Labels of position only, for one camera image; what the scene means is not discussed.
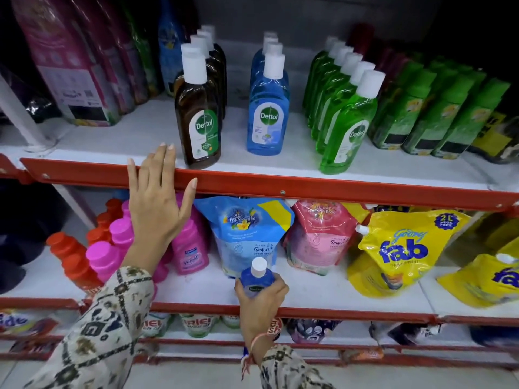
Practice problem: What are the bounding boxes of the person's right hand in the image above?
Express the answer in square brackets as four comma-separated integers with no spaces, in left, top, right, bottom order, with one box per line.
[234,273,290,341]

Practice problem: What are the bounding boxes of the person's left hand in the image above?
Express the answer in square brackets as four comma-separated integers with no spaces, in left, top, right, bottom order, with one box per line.
[122,143,198,276]

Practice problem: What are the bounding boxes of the small blue liquid bottle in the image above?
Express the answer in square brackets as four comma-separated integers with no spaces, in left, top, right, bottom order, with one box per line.
[240,257,276,299]

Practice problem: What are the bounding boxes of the person's left forearm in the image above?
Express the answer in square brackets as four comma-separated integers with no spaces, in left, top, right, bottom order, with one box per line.
[24,266,155,389]

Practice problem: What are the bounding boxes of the person's right forearm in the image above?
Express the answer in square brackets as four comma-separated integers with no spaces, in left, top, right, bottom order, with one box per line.
[243,336,337,389]

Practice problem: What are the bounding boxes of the blue fabric conditioner pouch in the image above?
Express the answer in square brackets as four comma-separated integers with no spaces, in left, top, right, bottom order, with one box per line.
[193,196,295,279]

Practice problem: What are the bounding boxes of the brown antiseptic bottle white cap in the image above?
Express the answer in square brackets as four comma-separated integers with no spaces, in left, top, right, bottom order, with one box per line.
[174,43,203,98]
[175,52,222,170]
[201,24,228,108]
[196,29,226,118]
[190,35,224,130]

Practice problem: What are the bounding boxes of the dark floral pouch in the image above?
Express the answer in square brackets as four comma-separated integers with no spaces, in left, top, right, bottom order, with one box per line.
[285,318,342,345]

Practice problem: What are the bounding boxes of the white shelf with red edge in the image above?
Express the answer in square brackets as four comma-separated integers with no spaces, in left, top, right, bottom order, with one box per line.
[0,39,519,213]
[0,186,519,326]

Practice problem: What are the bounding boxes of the pink fabric conditioner pouch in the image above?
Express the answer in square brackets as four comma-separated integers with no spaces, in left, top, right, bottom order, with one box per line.
[283,199,360,277]

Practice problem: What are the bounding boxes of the green refill pouch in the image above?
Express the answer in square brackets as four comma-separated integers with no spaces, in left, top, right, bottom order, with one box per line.
[121,4,160,98]

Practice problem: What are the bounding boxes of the large pink refill pouch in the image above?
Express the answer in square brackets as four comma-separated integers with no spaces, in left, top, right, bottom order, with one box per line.
[95,0,150,106]
[67,0,137,115]
[11,0,121,127]

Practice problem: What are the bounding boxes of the blue liquid bottle white cap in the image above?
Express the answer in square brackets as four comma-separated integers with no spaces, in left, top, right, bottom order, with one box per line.
[252,42,290,87]
[251,36,280,81]
[247,53,290,156]
[252,31,279,53]

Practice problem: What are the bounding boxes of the tall blue refill pouch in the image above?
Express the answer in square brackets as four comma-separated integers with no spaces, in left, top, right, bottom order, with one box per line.
[157,0,185,97]

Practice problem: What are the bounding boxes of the dark bags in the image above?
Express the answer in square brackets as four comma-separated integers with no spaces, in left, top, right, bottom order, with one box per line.
[0,179,70,295]

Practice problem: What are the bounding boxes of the yellow detergent spout pouch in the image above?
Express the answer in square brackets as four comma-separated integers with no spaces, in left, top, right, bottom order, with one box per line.
[342,202,378,224]
[347,210,472,299]
[437,238,519,308]

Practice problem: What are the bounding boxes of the dark and white pouch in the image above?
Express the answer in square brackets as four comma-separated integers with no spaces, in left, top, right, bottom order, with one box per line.
[368,321,443,346]

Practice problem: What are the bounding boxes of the row of white-capped green bottles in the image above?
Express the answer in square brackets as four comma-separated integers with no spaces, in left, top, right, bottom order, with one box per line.
[302,35,386,175]

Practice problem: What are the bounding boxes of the white and orange detergent packet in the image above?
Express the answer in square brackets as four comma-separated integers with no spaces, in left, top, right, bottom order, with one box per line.
[0,310,60,337]

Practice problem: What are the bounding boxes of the red packet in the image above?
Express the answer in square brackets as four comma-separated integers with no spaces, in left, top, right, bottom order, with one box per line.
[7,339,58,355]

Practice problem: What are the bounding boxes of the row of dark red bottles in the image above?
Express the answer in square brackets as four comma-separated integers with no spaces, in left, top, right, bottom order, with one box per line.
[347,22,410,83]

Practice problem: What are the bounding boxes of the dark blue packet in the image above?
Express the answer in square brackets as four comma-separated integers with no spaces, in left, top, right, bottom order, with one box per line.
[470,326,519,350]

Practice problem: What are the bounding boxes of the rows of green-capped cleaner bottles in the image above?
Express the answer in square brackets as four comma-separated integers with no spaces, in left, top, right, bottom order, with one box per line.
[367,54,511,160]

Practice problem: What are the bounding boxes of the yellow and black packs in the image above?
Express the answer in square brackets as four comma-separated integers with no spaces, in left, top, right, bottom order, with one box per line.
[467,110,519,165]

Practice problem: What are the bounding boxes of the red thread bracelet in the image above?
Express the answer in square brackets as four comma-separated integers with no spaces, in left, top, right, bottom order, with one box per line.
[241,332,277,380]

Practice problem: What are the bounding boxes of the white shelf upright post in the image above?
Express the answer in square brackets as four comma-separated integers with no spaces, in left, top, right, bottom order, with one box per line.
[0,73,56,153]

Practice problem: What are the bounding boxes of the red wire shelf rail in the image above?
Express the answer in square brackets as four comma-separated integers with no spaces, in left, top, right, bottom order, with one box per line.
[0,332,519,371]

